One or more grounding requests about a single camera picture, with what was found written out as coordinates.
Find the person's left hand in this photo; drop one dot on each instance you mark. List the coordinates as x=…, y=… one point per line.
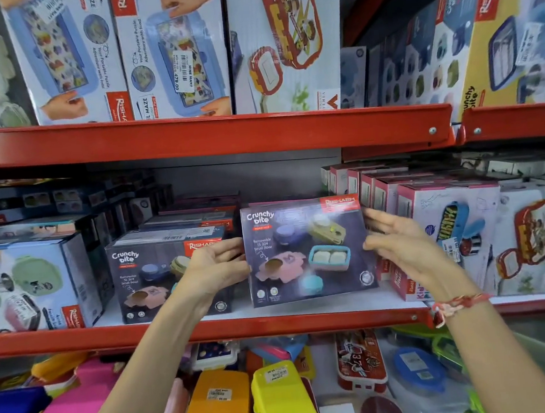
x=207, y=277

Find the person's right hand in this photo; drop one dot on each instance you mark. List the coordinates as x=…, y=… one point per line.
x=416, y=252

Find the person's left thumb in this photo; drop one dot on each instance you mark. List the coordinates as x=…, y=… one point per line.
x=228, y=249

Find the person's right thumb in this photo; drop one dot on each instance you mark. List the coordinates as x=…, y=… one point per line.
x=381, y=217

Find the person's right forearm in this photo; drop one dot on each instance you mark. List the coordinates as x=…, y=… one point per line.
x=494, y=360

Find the person's left forearm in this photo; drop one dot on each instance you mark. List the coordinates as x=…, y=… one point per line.
x=145, y=379

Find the row of white pink cartons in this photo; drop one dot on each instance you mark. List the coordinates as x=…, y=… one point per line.
x=406, y=196

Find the stack of dark flat cartons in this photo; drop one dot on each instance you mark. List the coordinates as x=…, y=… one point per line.
x=192, y=219

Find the white lunch box with planets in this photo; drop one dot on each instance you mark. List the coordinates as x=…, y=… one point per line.
x=216, y=356

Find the blue pink plastic lunch box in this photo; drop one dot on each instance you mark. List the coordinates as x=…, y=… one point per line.
x=279, y=350

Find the small pale blue carton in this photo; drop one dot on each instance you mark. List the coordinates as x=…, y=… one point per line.
x=352, y=78

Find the red white printed lunch box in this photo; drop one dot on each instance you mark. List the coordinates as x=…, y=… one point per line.
x=360, y=359

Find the green plastic container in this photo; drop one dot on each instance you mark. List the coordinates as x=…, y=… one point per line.
x=449, y=350

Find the row of blue white cartons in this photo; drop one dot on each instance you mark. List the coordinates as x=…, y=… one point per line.
x=408, y=66

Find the white carton with red lunch box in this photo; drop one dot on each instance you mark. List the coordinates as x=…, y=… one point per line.
x=285, y=39
x=535, y=241

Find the round container with blue lid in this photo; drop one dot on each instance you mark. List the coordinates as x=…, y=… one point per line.
x=419, y=368

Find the pile of small dark cartons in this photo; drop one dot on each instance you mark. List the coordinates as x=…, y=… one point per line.
x=51, y=206

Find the white carton with green lunch box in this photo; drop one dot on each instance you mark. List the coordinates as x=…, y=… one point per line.
x=30, y=285

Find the blue maze lunch box carton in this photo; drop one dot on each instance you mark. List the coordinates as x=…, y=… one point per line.
x=65, y=55
x=175, y=50

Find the yellow orange plastic box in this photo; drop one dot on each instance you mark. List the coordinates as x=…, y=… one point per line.
x=57, y=371

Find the yellow carton with blue lunch box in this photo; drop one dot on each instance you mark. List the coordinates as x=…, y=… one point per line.
x=506, y=37

